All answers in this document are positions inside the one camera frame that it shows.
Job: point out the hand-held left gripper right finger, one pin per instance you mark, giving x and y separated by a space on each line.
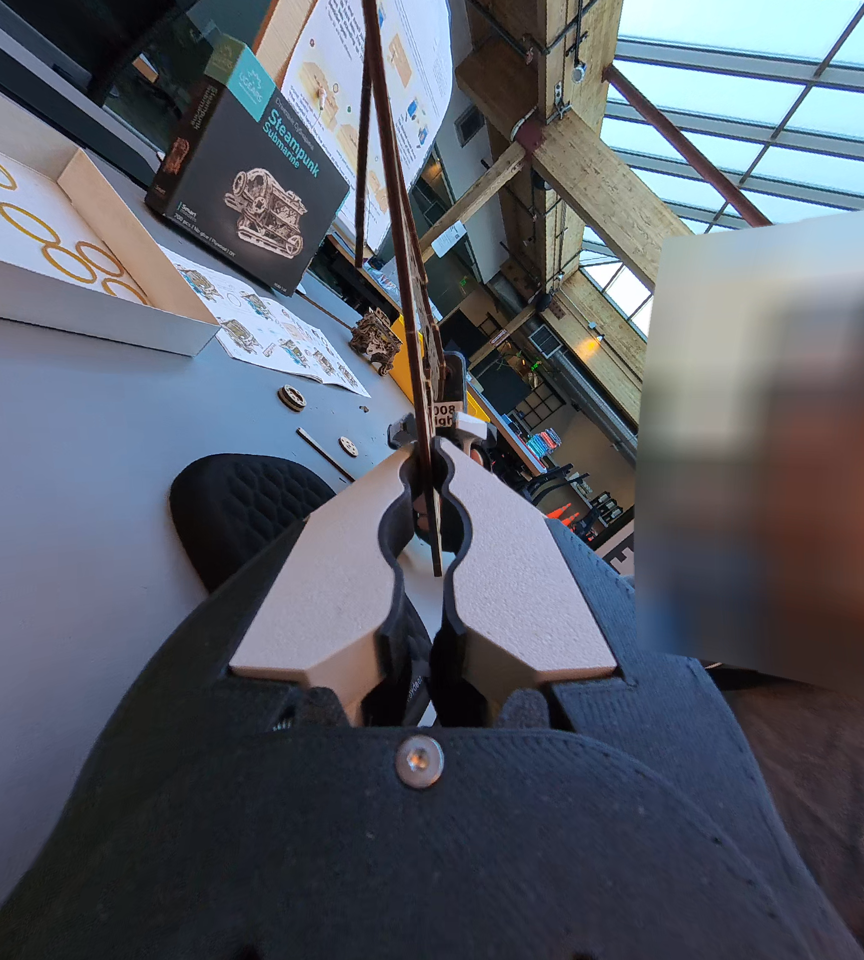
529 592

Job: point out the black model kit box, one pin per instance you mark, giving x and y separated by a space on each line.
237 150

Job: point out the small wooden gear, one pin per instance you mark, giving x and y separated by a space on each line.
349 446
291 397

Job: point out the person's dark shirt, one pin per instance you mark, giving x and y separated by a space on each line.
836 787

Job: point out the white paper notice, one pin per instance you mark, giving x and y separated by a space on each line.
448 240

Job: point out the grey desk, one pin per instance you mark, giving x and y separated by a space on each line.
64 487

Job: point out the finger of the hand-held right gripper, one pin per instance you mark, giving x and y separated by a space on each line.
471 426
402 433

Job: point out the printed instruction sheet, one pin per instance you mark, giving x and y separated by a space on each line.
327 90

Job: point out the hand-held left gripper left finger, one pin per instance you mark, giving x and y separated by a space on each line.
319 585

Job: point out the framed marker sign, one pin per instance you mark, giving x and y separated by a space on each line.
615 551

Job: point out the yellow plastic bin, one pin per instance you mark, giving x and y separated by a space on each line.
400 382

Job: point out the laser-cut wooden parts sheet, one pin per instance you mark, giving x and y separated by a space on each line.
402 262

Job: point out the folded instruction booklet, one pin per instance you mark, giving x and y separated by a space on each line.
267 330

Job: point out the wooden easel board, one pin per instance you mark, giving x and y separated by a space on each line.
274 37

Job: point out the group of rubber bands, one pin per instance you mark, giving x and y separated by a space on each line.
68 262

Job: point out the small assembled wooden model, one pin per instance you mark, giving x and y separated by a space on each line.
375 341

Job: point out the stack of colourful boxes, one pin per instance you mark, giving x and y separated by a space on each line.
543 442

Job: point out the thin wooden stick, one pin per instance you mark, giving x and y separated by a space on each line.
325 454

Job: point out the white cardboard tray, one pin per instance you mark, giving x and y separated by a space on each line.
27 285

